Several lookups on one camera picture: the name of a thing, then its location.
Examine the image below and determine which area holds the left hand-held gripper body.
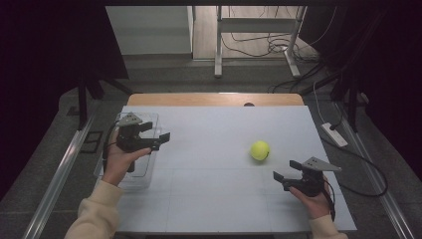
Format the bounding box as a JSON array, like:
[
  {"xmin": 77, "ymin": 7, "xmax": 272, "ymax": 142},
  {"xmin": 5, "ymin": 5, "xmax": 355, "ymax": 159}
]
[{"xmin": 114, "ymin": 112, "xmax": 162, "ymax": 154}]

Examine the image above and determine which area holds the dark curtain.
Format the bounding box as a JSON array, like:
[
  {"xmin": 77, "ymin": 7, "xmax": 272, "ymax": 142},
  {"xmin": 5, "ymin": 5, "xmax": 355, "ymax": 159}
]
[
  {"xmin": 299, "ymin": 0, "xmax": 422, "ymax": 182},
  {"xmin": 0, "ymin": 0, "xmax": 129, "ymax": 202}
]

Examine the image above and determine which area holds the white power strip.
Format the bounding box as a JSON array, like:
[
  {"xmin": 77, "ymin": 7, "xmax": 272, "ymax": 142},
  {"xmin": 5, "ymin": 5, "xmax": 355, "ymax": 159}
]
[{"xmin": 319, "ymin": 121, "xmax": 349, "ymax": 148}]

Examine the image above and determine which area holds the white board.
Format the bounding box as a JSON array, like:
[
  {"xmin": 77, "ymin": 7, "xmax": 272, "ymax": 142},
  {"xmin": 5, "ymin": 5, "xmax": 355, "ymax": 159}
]
[{"xmin": 96, "ymin": 105, "xmax": 358, "ymax": 234}]

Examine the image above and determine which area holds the yellow tennis ball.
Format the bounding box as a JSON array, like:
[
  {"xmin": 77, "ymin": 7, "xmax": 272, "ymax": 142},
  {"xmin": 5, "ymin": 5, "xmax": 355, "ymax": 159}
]
[{"xmin": 249, "ymin": 139, "xmax": 272, "ymax": 162}]

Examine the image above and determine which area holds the person's right hand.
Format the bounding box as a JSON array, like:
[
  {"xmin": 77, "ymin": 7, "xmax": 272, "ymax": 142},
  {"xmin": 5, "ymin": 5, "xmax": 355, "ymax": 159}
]
[{"xmin": 289, "ymin": 175, "xmax": 334, "ymax": 220}]

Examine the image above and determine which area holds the left hand-held gripper black cable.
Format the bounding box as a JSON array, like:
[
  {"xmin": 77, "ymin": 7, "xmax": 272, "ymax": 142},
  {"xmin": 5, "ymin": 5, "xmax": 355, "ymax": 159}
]
[{"xmin": 102, "ymin": 120, "xmax": 121, "ymax": 173}]

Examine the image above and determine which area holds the wooden table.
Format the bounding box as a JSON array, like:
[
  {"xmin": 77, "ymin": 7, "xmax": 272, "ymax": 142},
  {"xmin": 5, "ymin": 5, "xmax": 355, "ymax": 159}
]
[{"xmin": 126, "ymin": 93, "xmax": 306, "ymax": 108}]

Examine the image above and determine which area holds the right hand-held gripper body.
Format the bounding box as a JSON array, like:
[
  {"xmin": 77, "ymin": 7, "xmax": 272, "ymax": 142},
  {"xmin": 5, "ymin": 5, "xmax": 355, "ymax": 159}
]
[{"xmin": 283, "ymin": 156, "xmax": 343, "ymax": 198}]

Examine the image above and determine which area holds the black tripod stand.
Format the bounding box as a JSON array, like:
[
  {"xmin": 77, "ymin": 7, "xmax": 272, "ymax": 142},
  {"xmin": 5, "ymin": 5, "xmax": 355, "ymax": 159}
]
[
  {"xmin": 329, "ymin": 71, "xmax": 362, "ymax": 133},
  {"xmin": 77, "ymin": 74, "xmax": 134, "ymax": 131}
]

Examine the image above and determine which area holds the black power cable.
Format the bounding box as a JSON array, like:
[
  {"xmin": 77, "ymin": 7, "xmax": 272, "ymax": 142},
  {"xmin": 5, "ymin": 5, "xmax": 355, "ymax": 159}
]
[{"xmin": 318, "ymin": 133, "xmax": 389, "ymax": 198}]

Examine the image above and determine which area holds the aluminium rail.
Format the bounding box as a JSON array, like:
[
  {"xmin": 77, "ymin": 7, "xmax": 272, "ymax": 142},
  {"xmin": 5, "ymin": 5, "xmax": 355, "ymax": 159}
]
[
  {"xmin": 333, "ymin": 102, "xmax": 416, "ymax": 239},
  {"xmin": 21, "ymin": 113, "xmax": 98, "ymax": 239}
]

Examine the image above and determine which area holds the tangle of floor cables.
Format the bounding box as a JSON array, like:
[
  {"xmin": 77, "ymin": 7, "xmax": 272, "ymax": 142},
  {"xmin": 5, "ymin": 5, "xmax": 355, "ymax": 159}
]
[{"xmin": 220, "ymin": 5, "xmax": 337, "ymax": 65}]

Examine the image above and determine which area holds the right hand-held gripper black cable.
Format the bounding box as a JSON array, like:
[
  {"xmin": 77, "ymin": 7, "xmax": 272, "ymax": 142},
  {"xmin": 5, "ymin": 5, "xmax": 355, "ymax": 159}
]
[{"xmin": 320, "ymin": 180, "xmax": 337, "ymax": 222}]

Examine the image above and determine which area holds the white metal desk frame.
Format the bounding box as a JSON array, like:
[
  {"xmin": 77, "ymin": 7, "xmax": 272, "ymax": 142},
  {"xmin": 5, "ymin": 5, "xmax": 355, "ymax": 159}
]
[{"xmin": 213, "ymin": 5, "xmax": 309, "ymax": 80}]

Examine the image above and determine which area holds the person's left hand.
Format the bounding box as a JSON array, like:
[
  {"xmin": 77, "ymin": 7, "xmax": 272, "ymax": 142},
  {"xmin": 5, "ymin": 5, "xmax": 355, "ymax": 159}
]
[{"xmin": 101, "ymin": 128, "xmax": 152, "ymax": 188}]

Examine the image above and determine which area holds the clear plastic container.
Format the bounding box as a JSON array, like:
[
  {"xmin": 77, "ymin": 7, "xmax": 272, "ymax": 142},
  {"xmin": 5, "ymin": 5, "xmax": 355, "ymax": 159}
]
[{"xmin": 93, "ymin": 112, "xmax": 163, "ymax": 191}]

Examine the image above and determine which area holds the hand-held gripper black cable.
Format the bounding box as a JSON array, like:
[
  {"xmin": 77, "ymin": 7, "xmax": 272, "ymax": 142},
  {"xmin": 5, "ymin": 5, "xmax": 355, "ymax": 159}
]
[
  {"xmin": 320, "ymin": 180, "xmax": 337, "ymax": 222},
  {"xmin": 102, "ymin": 120, "xmax": 121, "ymax": 173}
]

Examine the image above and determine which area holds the dark floor socket plate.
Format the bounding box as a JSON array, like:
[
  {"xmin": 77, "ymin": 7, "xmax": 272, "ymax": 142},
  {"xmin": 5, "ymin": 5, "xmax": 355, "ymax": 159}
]
[{"xmin": 79, "ymin": 130, "xmax": 105, "ymax": 154}]

